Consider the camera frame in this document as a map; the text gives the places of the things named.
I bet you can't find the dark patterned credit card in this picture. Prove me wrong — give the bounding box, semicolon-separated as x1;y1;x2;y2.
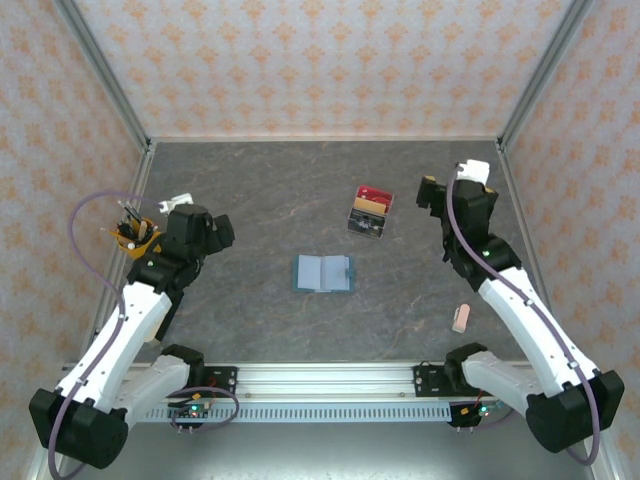
349;212;386;232

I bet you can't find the teal card holder wallet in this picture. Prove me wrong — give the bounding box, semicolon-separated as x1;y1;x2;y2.
290;253;359;295

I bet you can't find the red card stack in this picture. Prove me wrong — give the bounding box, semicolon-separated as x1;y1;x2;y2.
355;185;394;201

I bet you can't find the yellow pen cup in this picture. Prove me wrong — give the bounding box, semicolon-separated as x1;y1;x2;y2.
108;227;164;261

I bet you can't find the pink eraser white sleeve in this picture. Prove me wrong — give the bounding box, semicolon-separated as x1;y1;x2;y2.
451;303;471;334

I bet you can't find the small lit circuit board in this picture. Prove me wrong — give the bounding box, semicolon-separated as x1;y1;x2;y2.
167;404;209;419
462;402;504;419

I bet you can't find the wide aluminium mounting extrusion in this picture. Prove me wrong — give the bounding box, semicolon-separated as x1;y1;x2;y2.
59;362;599;401

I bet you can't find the grey metal sheet panel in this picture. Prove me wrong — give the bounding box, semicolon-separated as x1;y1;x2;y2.
99;422;591;480

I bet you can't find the long aluminium table rail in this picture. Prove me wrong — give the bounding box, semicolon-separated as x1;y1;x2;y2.
496;141;571;361
79;142;159;361

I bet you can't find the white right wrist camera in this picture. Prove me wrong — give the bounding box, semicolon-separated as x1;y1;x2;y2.
453;159;491;185

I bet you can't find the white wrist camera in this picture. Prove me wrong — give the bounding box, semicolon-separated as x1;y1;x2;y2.
158;192;195;215
453;159;491;185

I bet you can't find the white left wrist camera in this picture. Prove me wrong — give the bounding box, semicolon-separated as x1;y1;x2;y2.
158;192;195;215

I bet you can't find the short aluminium table rail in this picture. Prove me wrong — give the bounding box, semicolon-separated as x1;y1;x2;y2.
147;133;504;144

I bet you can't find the aluminium frame post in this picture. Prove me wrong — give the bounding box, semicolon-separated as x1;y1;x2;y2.
497;0;596;151
52;0;154;151

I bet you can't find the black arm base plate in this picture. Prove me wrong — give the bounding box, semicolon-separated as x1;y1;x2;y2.
169;366;240;400
412;364;481;399

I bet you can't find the grey slotted cable duct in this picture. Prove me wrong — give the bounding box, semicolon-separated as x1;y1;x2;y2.
134;404;454;424

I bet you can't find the sloped aluminium frame strut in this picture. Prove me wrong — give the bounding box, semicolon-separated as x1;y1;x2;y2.
597;439;624;480

